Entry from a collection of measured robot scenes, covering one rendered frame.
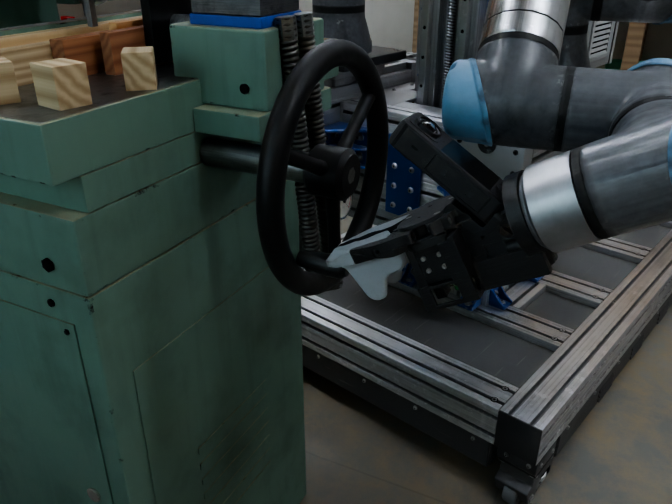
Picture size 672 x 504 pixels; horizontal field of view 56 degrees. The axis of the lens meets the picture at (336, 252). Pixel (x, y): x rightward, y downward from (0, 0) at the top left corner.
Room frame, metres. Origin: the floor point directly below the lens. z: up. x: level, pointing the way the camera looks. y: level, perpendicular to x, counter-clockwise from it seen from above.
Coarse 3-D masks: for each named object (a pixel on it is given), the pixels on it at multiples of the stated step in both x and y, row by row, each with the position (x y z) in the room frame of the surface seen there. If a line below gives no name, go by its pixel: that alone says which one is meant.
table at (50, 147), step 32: (32, 96) 0.67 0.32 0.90; (96, 96) 0.67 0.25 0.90; (128, 96) 0.67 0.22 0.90; (160, 96) 0.70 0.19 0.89; (192, 96) 0.75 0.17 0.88; (0, 128) 0.59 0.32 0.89; (32, 128) 0.57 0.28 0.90; (64, 128) 0.58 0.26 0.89; (96, 128) 0.62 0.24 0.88; (128, 128) 0.66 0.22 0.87; (160, 128) 0.70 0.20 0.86; (192, 128) 0.75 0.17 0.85; (224, 128) 0.73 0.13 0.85; (256, 128) 0.71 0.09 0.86; (0, 160) 0.59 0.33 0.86; (32, 160) 0.57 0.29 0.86; (64, 160) 0.58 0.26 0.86; (96, 160) 0.61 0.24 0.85
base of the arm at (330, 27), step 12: (324, 12) 1.44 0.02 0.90; (336, 12) 1.43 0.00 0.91; (348, 12) 1.44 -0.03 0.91; (360, 12) 1.46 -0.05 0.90; (324, 24) 1.44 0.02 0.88; (336, 24) 1.43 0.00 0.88; (348, 24) 1.43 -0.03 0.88; (360, 24) 1.45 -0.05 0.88; (324, 36) 1.43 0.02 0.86; (336, 36) 1.43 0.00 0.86; (348, 36) 1.43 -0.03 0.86; (360, 36) 1.44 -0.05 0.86
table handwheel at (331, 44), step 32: (320, 64) 0.64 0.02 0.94; (352, 64) 0.72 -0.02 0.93; (288, 96) 0.60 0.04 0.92; (384, 96) 0.79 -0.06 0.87; (288, 128) 0.59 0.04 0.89; (352, 128) 0.73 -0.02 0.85; (384, 128) 0.79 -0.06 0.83; (224, 160) 0.74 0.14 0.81; (256, 160) 0.72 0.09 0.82; (288, 160) 0.58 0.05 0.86; (320, 160) 0.66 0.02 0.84; (352, 160) 0.68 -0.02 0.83; (384, 160) 0.80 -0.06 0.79; (256, 192) 0.57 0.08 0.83; (320, 192) 0.67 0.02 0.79; (352, 192) 0.68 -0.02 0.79; (352, 224) 0.76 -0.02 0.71; (288, 256) 0.58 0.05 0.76; (288, 288) 0.60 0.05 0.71; (320, 288) 0.64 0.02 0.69
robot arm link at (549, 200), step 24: (528, 168) 0.48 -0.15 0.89; (552, 168) 0.46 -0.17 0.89; (528, 192) 0.46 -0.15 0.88; (552, 192) 0.45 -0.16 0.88; (576, 192) 0.50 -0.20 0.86; (528, 216) 0.45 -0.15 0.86; (552, 216) 0.44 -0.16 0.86; (576, 216) 0.43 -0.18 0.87; (552, 240) 0.45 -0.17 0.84; (576, 240) 0.44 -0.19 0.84
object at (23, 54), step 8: (8, 48) 0.74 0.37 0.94; (16, 48) 0.74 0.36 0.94; (24, 48) 0.74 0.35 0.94; (32, 48) 0.75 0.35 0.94; (40, 48) 0.76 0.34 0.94; (48, 48) 0.77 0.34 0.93; (0, 56) 0.71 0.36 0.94; (8, 56) 0.72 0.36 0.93; (16, 56) 0.73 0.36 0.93; (24, 56) 0.74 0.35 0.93; (32, 56) 0.75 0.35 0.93; (40, 56) 0.76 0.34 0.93; (48, 56) 0.77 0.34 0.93; (16, 64) 0.73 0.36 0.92; (24, 64) 0.74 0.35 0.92; (16, 72) 0.72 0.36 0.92; (24, 72) 0.73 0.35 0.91; (16, 80) 0.72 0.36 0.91; (24, 80) 0.73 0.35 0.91; (32, 80) 0.74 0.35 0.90
